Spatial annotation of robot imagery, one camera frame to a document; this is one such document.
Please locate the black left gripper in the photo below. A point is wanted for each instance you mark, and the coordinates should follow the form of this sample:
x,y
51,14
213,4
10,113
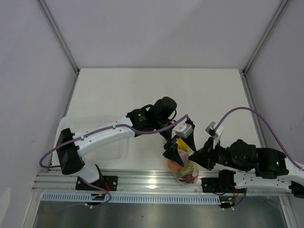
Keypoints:
x,y
173,153

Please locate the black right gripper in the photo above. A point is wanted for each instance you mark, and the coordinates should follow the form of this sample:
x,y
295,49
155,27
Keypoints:
x,y
202,156

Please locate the yellow banana bunch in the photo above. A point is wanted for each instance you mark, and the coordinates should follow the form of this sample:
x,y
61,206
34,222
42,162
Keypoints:
x,y
183,147

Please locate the orange fruit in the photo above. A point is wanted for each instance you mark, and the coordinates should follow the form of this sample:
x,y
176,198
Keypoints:
x,y
173,166

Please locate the clear polka dot zip bag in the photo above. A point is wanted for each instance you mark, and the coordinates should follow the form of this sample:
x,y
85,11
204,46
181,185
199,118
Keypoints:
x,y
189,167

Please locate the red apple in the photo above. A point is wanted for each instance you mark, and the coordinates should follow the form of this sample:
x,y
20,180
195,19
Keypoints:
x,y
187,179

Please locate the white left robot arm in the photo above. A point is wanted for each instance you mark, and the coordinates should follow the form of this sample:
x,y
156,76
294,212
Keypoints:
x,y
151,119

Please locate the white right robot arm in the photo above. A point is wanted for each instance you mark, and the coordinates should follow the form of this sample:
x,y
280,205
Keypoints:
x,y
248,167

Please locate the white plastic basket tray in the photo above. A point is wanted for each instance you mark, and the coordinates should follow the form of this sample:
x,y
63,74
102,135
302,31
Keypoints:
x,y
103,147

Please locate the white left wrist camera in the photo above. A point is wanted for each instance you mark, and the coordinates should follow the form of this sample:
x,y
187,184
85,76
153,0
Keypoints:
x,y
183,130

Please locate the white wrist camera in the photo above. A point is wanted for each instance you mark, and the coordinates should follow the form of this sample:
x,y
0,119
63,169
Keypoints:
x,y
183,130
215,132

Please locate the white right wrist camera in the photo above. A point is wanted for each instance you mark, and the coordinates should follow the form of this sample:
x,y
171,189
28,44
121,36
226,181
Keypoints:
x,y
215,132

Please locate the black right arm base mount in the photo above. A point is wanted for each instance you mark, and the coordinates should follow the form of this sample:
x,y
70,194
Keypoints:
x,y
222,184

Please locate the aluminium table edge rail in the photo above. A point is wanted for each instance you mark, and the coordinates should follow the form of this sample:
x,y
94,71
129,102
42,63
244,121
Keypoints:
x,y
160,182

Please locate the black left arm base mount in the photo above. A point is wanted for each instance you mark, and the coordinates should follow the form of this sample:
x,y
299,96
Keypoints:
x,y
106,182

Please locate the white slotted cable duct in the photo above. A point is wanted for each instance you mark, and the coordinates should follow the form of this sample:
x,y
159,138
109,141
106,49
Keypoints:
x,y
133,198

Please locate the right aluminium frame post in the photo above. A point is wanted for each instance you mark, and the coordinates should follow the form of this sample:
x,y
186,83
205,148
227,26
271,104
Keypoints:
x,y
275,19

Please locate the aluminium frame post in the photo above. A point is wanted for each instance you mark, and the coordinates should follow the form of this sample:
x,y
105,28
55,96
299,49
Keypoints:
x,y
275,19
57,33

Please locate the left aluminium frame post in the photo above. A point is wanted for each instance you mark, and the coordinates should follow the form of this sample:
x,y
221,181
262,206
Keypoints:
x,y
57,33

